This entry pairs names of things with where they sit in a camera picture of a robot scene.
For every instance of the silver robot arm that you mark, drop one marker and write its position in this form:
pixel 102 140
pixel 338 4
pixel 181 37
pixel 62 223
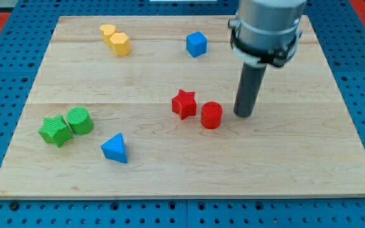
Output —
pixel 266 31

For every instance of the blue cube block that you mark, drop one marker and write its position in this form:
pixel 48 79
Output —
pixel 196 44

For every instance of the yellow hexagon block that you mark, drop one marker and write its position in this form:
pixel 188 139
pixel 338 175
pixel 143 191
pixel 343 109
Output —
pixel 120 44

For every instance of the red star block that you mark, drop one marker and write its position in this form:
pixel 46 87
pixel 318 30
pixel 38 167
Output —
pixel 184 104

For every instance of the red cylinder block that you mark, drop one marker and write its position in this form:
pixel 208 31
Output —
pixel 211 115

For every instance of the light wooden board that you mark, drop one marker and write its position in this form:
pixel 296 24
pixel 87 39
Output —
pixel 299 142

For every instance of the blue triangle block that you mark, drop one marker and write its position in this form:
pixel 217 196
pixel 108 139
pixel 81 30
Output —
pixel 114 149

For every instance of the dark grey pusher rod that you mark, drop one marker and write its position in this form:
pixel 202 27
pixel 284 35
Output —
pixel 248 89

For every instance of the green cylinder block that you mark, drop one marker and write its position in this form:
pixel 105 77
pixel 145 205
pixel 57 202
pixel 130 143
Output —
pixel 79 120

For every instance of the yellow heart block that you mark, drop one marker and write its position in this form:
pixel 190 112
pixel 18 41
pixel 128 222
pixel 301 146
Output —
pixel 107 30

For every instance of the green star block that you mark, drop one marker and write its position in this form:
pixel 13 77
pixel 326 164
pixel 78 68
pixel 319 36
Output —
pixel 55 131

